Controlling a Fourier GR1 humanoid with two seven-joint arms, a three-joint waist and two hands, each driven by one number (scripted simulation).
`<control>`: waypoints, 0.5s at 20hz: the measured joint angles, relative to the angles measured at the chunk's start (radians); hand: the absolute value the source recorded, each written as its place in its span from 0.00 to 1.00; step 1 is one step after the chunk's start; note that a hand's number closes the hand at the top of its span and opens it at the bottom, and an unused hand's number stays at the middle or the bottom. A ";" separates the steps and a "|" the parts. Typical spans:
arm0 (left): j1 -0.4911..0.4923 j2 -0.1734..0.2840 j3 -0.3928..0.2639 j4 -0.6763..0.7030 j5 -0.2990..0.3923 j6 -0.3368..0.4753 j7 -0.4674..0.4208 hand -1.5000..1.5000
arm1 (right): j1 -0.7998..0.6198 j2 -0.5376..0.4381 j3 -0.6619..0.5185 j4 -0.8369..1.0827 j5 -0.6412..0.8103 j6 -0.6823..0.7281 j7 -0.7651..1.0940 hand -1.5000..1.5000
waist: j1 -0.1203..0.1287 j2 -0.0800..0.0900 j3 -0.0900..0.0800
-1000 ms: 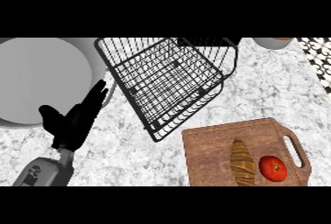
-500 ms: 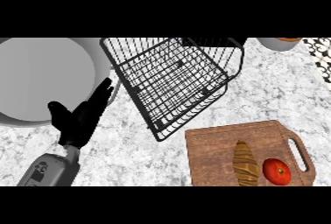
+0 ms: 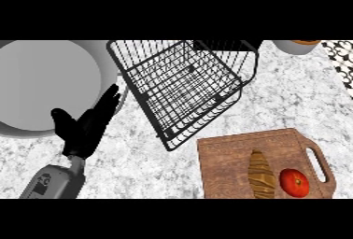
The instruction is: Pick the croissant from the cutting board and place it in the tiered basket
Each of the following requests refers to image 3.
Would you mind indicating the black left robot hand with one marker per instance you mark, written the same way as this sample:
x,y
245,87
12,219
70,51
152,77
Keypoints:
x,y
89,124

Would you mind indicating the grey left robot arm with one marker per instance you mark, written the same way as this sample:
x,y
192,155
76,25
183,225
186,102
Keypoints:
x,y
58,182

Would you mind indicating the brown wooden cutting board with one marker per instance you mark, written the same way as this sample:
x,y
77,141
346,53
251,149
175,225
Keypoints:
x,y
229,165

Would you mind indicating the brown striped croissant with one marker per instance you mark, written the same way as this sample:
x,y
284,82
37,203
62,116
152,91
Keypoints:
x,y
260,175

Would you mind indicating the large grey pot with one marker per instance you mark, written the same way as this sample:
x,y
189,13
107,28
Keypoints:
x,y
46,84

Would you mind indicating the red tomato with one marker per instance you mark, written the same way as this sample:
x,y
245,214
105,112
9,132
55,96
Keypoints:
x,y
294,183

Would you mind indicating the grey cup with orange rim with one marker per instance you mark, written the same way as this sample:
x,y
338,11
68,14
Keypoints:
x,y
296,47

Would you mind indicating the black and white patterned tile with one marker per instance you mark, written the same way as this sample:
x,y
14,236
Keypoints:
x,y
341,62

